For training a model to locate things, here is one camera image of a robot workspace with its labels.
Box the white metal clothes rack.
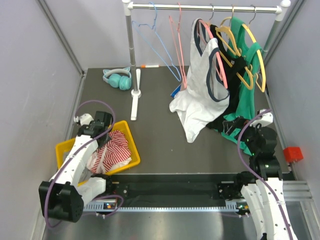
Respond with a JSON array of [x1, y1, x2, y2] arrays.
[[122, 0, 291, 121]]

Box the orange white marker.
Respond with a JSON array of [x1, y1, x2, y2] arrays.
[[140, 64, 160, 69]]

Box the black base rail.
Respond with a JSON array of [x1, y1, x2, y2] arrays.
[[111, 171, 256, 201]]

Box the yellow hanger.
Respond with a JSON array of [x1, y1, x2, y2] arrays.
[[242, 23, 267, 93], [214, 16, 254, 90]]

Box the red white striped tank top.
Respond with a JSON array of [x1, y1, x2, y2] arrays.
[[86, 130, 132, 174]]

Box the yellow hanger rear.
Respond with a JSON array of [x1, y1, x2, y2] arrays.
[[242, 23, 267, 93]]

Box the green tank top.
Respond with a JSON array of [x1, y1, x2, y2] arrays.
[[221, 17, 262, 143]]

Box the red plastic block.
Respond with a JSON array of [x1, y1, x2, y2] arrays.
[[283, 146, 304, 163]]

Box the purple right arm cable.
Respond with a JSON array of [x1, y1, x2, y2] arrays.
[[236, 108, 296, 240]]

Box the teal cat-ear headphones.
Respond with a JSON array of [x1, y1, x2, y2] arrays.
[[102, 67, 132, 91]]

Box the pink plastic hanger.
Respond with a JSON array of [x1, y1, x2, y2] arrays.
[[197, 18, 228, 89]]

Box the pink wire hanger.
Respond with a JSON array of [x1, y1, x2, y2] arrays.
[[168, 2, 187, 91]]

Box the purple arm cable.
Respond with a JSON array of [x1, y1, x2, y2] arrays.
[[236, 108, 296, 240], [44, 99, 126, 229]]

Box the white navy-trimmed tank top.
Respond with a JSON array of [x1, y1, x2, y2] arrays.
[[169, 18, 230, 143]]

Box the blue box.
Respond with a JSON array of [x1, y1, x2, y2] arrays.
[[170, 84, 182, 98]]

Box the yellow hanger front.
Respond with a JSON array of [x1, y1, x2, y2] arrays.
[[214, 16, 254, 90]]

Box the black tank top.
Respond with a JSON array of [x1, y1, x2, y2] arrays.
[[206, 24, 245, 133]]

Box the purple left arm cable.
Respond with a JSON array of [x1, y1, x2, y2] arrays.
[[44, 99, 126, 229]]

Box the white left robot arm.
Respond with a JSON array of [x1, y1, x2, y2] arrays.
[[38, 111, 114, 223]]

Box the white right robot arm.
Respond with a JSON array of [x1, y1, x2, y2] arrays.
[[223, 109, 297, 240]]

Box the yellow plastic bin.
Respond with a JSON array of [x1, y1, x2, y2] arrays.
[[55, 120, 141, 187]]

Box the blue wire hanger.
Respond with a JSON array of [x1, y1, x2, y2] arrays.
[[131, 2, 182, 82]]

